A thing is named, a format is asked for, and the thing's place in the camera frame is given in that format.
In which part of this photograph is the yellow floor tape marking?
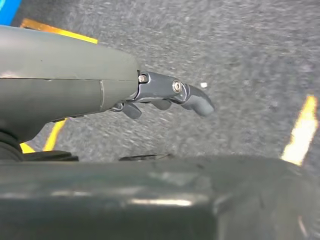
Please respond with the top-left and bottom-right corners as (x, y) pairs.
(19, 18), (99, 154)
(280, 94), (319, 167)

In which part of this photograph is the blue metal shelf rack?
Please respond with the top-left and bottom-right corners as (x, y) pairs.
(0, 0), (23, 27)

